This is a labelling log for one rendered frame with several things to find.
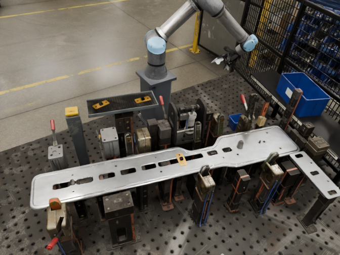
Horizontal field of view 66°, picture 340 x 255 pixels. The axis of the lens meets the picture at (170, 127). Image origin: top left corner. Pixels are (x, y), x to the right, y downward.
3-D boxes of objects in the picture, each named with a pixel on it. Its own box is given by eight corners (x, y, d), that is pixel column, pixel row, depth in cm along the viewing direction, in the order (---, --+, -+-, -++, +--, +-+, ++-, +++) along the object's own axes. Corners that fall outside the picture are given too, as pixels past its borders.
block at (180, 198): (175, 201, 150) (179, 169, 131) (168, 183, 159) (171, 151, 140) (184, 199, 151) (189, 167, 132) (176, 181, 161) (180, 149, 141)
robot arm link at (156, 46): (147, 65, 165) (147, 44, 156) (145, 55, 175) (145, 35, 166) (166, 65, 167) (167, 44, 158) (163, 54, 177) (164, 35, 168)
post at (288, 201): (287, 205, 152) (307, 174, 133) (275, 189, 160) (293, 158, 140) (296, 202, 154) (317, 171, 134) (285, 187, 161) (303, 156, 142)
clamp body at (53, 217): (63, 273, 119) (41, 236, 95) (62, 243, 130) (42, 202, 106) (87, 266, 122) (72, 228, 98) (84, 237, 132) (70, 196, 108)
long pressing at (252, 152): (29, 217, 108) (27, 215, 107) (32, 175, 124) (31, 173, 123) (302, 152, 144) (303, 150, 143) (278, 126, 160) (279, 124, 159)
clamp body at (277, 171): (254, 217, 145) (274, 178, 122) (243, 199, 154) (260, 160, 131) (268, 213, 148) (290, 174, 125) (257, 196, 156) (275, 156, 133)
